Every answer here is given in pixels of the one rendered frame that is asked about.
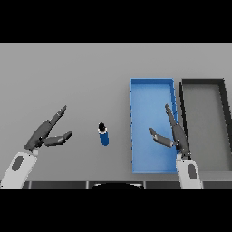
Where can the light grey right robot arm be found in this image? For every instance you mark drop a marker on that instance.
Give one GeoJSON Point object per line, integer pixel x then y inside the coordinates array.
{"type": "Point", "coordinates": [188, 172]}

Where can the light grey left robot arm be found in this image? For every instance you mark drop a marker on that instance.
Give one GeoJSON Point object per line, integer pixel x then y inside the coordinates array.
{"type": "Point", "coordinates": [18, 168]}

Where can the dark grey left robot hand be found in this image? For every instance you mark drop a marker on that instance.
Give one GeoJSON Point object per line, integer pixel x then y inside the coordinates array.
{"type": "Point", "coordinates": [40, 134]}

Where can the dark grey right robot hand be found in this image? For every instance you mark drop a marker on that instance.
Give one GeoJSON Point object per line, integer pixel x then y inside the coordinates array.
{"type": "Point", "coordinates": [178, 136]}

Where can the dark grey rectangular bin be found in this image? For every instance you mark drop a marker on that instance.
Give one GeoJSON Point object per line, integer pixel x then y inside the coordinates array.
{"type": "Point", "coordinates": [208, 127]}

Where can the blue pipe with dark end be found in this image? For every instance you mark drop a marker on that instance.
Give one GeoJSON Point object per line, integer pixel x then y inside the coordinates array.
{"type": "Point", "coordinates": [103, 134]}

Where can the blue rectangular bin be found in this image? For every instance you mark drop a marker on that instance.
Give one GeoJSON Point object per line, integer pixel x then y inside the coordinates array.
{"type": "Point", "coordinates": [152, 127]}

